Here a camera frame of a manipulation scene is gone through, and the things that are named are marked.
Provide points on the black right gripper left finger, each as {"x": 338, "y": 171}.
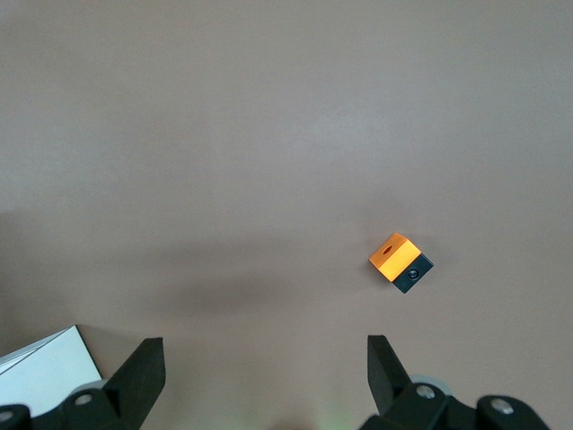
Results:
{"x": 130, "y": 389}

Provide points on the white drawer cabinet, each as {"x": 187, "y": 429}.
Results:
{"x": 45, "y": 372}

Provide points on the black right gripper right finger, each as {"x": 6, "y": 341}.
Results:
{"x": 389, "y": 389}

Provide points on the orange and black cube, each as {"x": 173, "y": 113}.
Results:
{"x": 394, "y": 260}

